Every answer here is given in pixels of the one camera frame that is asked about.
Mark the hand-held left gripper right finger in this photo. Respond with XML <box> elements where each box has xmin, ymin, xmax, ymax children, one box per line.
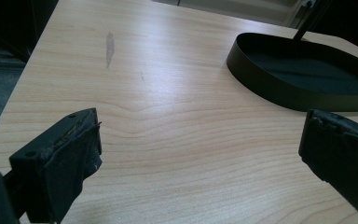
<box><xmin>297</xmin><ymin>108</ymin><xmax>358</xmax><ymax>224</ymax></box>

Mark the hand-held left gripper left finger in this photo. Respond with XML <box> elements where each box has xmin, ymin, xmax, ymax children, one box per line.
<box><xmin>3</xmin><ymin>107</ymin><xmax>103</xmax><ymax>224</ymax></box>

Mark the black oval metal tray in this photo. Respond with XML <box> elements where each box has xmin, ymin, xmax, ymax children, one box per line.
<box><xmin>226</xmin><ymin>32</ymin><xmax>358</xmax><ymax>112</ymax></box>

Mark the black metal rod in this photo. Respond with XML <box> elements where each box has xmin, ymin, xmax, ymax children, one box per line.
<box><xmin>292</xmin><ymin>0</ymin><xmax>334</xmax><ymax>41</ymax></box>

